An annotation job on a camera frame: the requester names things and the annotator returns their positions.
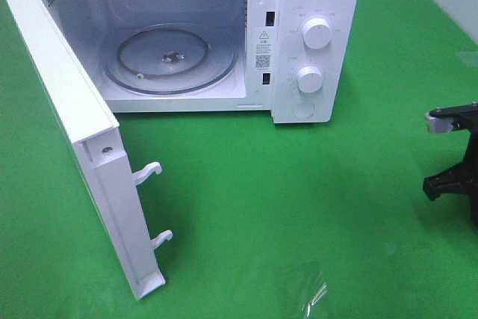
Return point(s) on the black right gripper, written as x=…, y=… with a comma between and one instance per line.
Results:
x=462, y=177

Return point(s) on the round door release button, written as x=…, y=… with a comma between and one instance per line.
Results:
x=303, y=110

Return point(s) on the white microwave door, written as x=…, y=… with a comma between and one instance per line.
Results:
x=93, y=132

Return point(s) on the clear plastic film scrap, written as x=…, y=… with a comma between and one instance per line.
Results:
x=302, y=291

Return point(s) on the lower white dial knob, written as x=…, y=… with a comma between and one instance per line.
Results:
x=309, y=79

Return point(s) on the white dial knob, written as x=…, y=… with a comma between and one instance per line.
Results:
x=316, y=33
x=309, y=79

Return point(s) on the upper white dial knob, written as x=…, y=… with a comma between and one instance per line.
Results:
x=316, y=33

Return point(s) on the white microwave oven body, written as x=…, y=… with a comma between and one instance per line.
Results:
x=265, y=75

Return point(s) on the glass microwave turntable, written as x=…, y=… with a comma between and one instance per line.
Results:
x=172, y=59

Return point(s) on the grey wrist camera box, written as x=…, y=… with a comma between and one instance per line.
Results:
x=437, y=125

